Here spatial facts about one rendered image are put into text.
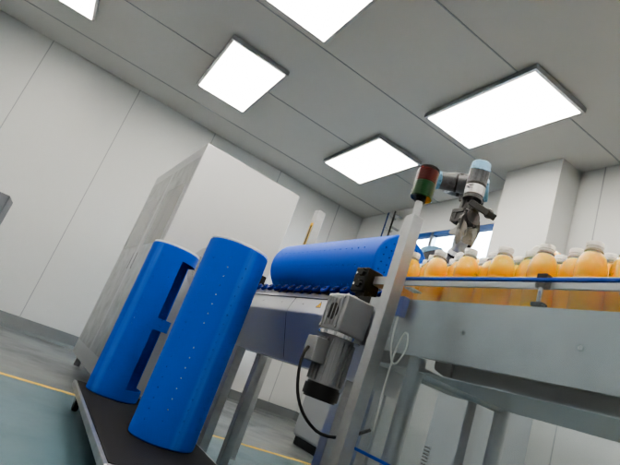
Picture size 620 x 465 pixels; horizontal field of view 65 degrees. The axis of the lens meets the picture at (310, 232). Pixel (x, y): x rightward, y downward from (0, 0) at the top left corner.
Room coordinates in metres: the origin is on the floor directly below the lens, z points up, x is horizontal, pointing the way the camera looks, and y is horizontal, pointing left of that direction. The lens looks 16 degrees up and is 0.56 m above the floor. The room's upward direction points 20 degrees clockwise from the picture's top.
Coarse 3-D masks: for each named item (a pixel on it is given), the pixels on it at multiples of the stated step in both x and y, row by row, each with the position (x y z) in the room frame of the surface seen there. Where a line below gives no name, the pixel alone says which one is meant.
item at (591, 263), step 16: (464, 256) 1.34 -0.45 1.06; (496, 256) 1.24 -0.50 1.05; (512, 256) 1.24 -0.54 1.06; (528, 256) 1.20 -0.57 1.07; (544, 256) 1.12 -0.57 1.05; (576, 256) 1.09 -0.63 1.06; (592, 256) 1.01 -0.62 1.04; (448, 272) 1.42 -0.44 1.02; (464, 272) 1.33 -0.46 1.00; (480, 272) 1.31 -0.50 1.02; (496, 272) 1.22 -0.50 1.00; (512, 272) 1.22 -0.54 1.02; (528, 272) 1.14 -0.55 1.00; (544, 272) 1.11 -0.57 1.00; (560, 272) 1.10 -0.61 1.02; (576, 272) 1.03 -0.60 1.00; (592, 272) 1.00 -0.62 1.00; (608, 272) 1.04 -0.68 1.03
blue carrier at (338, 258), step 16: (352, 240) 2.02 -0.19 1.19; (368, 240) 1.89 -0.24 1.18; (384, 240) 1.79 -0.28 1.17; (288, 256) 2.40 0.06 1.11; (304, 256) 2.25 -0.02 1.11; (320, 256) 2.12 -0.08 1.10; (336, 256) 2.01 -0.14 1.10; (352, 256) 1.90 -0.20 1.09; (368, 256) 1.81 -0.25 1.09; (384, 256) 1.79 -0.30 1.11; (272, 272) 2.53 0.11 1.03; (288, 272) 2.37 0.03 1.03; (304, 272) 2.23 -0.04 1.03; (320, 272) 2.11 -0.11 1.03; (336, 272) 2.00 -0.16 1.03; (352, 272) 1.89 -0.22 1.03; (384, 272) 1.80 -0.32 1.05
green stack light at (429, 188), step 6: (420, 180) 1.27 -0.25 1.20; (426, 180) 1.26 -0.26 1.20; (414, 186) 1.28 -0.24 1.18; (420, 186) 1.27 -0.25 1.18; (426, 186) 1.26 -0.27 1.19; (432, 186) 1.27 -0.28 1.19; (414, 192) 1.27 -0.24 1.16; (420, 192) 1.26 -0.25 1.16; (426, 192) 1.26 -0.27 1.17; (432, 192) 1.27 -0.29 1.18; (414, 198) 1.31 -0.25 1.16; (426, 198) 1.28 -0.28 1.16; (432, 198) 1.29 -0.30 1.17
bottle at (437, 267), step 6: (432, 258) 1.46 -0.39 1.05; (438, 258) 1.44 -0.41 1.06; (444, 258) 1.45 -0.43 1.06; (432, 264) 1.44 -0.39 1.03; (438, 264) 1.43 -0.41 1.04; (444, 264) 1.44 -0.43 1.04; (426, 270) 1.45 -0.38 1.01; (432, 270) 1.44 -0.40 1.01; (438, 270) 1.43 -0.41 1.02; (444, 270) 1.43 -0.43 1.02; (426, 276) 1.45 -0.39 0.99; (432, 276) 1.43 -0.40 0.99; (438, 276) 1.43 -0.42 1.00; (444, 276) 1.44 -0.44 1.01
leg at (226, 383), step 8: (232, 352) 2.70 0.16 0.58; (240, 352) 2.68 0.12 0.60; (232, 360) 2.67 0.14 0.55; (240, 360) 2.69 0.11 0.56; (232, 368) 2.68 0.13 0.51; (224, 376) 2.69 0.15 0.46; (232, 376) 2.68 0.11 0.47; (224, 384) 2.67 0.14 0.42; (224, 392) 2.68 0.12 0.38; (216, 400) 2.68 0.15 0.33; (224, 400) 2.69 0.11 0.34; (216, 408) 2.67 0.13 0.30; (208, 416) 2.70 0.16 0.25; (216, 416) 2.68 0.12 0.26; (208, 424) 2.67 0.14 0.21; (216, 424) 2.69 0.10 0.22; (208, 432) 2.68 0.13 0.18; (200, 440) 2.68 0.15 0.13; (208, 440) 2.68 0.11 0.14
